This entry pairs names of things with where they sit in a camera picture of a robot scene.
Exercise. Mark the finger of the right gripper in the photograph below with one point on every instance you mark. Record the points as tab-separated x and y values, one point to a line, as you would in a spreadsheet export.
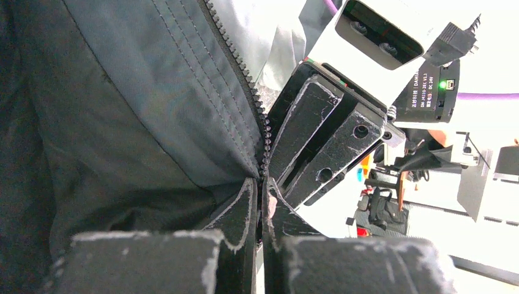
358	132
311	99

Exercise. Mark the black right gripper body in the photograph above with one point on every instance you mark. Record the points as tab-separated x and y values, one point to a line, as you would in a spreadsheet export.
353	99

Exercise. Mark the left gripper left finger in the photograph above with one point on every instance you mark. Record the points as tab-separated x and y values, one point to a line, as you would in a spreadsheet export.
220	258

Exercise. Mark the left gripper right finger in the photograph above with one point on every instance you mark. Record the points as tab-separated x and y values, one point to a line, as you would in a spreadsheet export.
298	259

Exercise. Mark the grey gradient hooded jacket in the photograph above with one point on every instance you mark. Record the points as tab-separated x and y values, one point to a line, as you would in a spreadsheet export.
132	116

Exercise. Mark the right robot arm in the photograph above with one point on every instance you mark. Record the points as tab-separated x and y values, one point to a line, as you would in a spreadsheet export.
429	97

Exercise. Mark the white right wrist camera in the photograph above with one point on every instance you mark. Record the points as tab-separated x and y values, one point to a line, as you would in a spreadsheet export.
379	45

